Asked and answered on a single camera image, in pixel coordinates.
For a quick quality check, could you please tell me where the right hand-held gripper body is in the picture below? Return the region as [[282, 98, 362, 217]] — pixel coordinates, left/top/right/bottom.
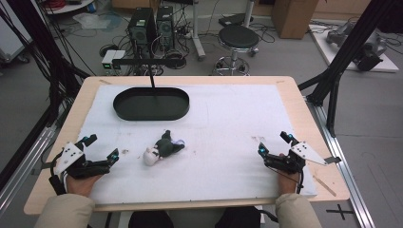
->
[[263, 141, 343, 175]]

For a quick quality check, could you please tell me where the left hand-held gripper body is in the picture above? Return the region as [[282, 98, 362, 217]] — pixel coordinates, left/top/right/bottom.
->
[[55, 142, 112, 180]]

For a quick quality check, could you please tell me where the small doll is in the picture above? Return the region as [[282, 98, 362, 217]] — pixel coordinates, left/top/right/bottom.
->
[[142, 129, 186, 167]]

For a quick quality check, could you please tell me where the black oval tray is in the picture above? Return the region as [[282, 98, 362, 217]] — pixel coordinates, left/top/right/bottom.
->
[[112, 86, 191, 122]]

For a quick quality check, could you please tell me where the person's right hand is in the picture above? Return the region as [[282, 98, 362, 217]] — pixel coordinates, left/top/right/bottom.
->
[[278, 170, 301, 195]]

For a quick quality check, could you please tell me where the person's left hand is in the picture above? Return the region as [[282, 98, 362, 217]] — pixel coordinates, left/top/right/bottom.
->
[[66, 173, 105, 196]]

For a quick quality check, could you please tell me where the wooden table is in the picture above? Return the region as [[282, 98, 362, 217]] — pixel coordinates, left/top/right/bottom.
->
[[23, 75, 352, 217]]

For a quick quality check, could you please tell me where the white table mat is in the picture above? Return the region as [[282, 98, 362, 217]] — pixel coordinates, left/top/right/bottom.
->
[[77, 83, 318, 205]]

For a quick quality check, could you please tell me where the thin wooden stick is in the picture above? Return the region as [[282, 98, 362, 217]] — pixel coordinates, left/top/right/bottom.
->
[[313, 175, 337, 198]]

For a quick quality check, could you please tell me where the person's right leg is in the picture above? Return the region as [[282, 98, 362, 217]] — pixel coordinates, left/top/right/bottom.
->
[[215, 205, 261, 228]]

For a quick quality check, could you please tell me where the person's leg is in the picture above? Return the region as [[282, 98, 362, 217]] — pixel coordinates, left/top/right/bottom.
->
[[215, 205, 261, 228], [127, 210, 175, 228]]

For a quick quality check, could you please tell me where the person's left leg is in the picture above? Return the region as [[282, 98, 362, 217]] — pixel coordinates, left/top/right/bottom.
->
[[127, 210, 175, 228]]

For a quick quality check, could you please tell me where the white power supply box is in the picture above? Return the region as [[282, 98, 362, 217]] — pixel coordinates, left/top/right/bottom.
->
[[101, 49, 126, 76]]

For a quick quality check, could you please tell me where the white floor platform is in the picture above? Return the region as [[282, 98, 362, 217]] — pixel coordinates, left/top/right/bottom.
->
[[308, 23, 400, 74]]

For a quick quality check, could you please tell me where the black bar on thin pole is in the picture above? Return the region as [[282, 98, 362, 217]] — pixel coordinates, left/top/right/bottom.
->
[[111, 57, 179, 98]]

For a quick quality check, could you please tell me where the black round stool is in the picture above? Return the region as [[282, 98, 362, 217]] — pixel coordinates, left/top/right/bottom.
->
[[213, 24, 261, 77]]

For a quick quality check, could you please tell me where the grey robot machine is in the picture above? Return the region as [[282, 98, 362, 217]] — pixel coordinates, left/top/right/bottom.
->
[[325, 21, 388, 72]]

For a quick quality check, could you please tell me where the clear plastic bag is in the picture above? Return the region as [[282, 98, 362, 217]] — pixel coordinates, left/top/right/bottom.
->
[[72, 11, 124, 31]]

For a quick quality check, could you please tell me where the brown cardboard box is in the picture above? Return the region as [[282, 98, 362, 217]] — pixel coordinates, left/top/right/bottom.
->
[[271, 0, 320, 40]]

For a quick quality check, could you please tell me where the large black computer tower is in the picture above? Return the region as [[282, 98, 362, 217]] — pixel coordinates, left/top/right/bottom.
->
[[127, 7, 158, 59]]

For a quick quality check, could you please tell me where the white desk leg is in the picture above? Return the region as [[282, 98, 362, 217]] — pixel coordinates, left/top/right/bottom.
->
[[189, 0, 207, 62]]

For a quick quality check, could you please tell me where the white cabinet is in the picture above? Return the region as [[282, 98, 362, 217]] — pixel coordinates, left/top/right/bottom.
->
[[0, 0, 33, 66]]

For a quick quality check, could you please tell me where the flat black device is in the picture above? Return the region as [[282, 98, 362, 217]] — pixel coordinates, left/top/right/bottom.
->
[[218, 12, 255, 28]]

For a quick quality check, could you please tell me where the white round table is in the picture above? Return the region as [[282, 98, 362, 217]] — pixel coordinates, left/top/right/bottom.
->
[[43, 0, 97, 16]]

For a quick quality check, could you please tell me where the slim black computer tower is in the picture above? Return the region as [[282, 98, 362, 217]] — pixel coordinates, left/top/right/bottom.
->
[[156, 5, 176, 49]]

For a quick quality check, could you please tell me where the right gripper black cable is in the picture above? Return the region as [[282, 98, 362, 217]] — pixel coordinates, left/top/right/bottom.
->
[[268, 165, 306, 195]]

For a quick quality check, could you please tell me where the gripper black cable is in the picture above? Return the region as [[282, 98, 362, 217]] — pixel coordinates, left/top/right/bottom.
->
[[268, 165, 306, 195], [48, 151, 68, 196]]

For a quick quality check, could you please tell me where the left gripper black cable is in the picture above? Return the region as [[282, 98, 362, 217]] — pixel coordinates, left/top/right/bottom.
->
[[48, 151, 68, 196]]

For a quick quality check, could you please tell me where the aluminium rail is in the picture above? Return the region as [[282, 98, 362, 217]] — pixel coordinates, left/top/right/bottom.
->
[[304, 95, 377, 228], [0, 125, 59, 217]]

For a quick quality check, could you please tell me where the black frame post with cables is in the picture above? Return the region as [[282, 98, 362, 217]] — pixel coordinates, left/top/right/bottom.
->
[[0, 0, 91, 128]]

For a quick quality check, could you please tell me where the black metal frame strut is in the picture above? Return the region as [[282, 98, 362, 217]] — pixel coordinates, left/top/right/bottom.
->
[[297, 0, 403, 138]]

